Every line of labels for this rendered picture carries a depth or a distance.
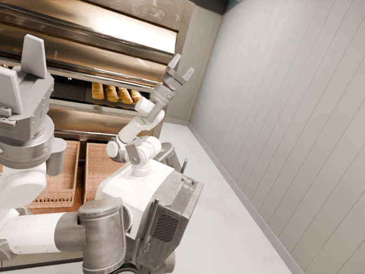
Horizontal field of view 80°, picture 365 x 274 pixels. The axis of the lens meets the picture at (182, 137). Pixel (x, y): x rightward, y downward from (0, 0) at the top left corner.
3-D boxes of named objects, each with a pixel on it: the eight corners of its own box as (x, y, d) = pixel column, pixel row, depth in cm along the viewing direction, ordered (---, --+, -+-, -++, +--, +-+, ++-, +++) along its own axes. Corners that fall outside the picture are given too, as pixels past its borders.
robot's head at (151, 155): (157, 162, 76) (163, 140, 72) (143, 176, 66) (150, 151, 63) (140, 155, 77) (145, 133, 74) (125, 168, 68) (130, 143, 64)
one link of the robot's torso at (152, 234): (186, 232, 95) (212, 164, 82) (152, 311, 65) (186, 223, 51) (127, 203, 101) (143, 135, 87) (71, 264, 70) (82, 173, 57)
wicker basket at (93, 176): (82, 168, 194) (86, 141, 183) (144, 169, 219) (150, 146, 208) (82, 208, 154) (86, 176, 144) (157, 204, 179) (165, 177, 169)
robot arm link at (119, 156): (126, 161, 115) (159, 165, 104) (105, 164, 104) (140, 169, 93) (125, 139, 115) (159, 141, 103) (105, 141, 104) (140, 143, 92)
